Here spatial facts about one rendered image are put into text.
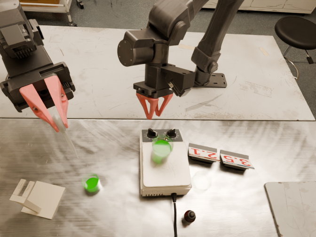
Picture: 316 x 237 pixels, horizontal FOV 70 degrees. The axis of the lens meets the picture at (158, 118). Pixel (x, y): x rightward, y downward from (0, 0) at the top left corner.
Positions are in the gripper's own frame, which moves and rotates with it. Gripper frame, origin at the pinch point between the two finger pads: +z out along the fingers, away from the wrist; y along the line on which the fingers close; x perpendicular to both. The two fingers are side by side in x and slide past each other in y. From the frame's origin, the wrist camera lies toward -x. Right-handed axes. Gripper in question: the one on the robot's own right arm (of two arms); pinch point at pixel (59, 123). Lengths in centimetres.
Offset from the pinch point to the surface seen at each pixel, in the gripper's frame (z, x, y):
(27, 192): -1.9, 20.0, -12.2
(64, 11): -198, 102, 48
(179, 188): 14.0, 26.2, 17.7
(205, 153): 9.1, 30.5, 32.0
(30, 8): -215, 102, 21
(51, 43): -63, 32, 10
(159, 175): 8.9, 23.9, 14.8
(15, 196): -2.2, 20.0, -14.3
